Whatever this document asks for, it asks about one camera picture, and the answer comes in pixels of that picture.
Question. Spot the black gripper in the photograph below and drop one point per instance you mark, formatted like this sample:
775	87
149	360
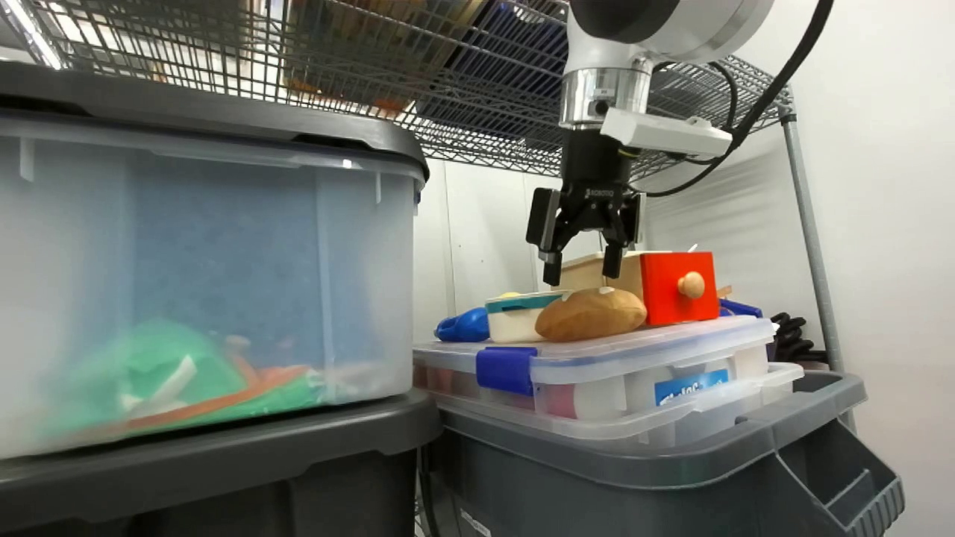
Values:
596	166

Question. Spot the brown bread plushy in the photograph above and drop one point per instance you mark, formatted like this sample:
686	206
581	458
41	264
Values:
590	313

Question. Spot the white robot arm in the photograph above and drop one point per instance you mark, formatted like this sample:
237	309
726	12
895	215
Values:
656	40

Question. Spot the red-fronted wooden drawer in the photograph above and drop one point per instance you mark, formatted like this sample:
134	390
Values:
672	299

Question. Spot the small yellow ball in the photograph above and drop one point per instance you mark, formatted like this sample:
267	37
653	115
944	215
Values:
508	294

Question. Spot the wooden cup teal rim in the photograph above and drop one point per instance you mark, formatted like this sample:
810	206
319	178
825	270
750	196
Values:
517	322

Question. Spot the clear container blue latch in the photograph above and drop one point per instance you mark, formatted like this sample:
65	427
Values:
616	369

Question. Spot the blue plastic toy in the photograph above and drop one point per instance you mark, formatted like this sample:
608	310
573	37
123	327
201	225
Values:
462	327
740	309

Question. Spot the metal shelf pole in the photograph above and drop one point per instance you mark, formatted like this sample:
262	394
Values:
805	248

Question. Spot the grey tote with flap lid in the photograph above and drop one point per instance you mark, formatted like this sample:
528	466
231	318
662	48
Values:
616	486

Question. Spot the large clear bin grey lid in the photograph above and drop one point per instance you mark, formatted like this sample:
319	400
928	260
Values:
247	248

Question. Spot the green cloth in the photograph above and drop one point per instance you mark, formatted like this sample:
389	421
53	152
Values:
158	384

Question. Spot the dark grey storage tote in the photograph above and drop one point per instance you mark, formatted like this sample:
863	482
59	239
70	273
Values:
198	486

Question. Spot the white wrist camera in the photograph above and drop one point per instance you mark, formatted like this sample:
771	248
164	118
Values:
667	136

